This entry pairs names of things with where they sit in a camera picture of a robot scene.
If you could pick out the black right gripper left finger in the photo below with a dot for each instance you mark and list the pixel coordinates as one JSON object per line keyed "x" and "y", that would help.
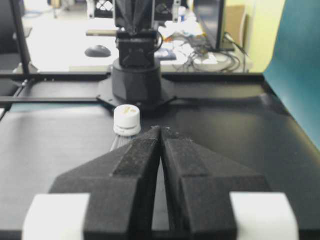
{"x": 108, "y": 198}

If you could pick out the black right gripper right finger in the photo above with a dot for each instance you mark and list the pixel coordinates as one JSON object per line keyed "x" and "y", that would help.
{"x": 216, "y": 198}

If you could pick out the clear bottle with white cap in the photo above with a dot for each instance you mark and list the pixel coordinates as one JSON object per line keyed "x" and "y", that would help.
{"x": 126, "y": 125}

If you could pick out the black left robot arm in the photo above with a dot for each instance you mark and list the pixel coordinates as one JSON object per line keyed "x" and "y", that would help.
{"x": 136, "y": 76}

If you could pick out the black computer mouse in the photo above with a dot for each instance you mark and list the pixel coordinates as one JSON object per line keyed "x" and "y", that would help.
{"x": 97, "y": 51}

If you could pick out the teal backdrop sheet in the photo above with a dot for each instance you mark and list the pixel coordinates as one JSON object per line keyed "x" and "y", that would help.
{"x": 294, "y": 70}

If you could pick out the black monitor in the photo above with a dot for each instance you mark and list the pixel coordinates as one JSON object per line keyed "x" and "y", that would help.
{"x": 211, "y": 16}

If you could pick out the black aluminium frame rail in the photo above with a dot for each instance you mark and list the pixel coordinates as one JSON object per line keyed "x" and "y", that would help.
{"x": 26, "y": 66}

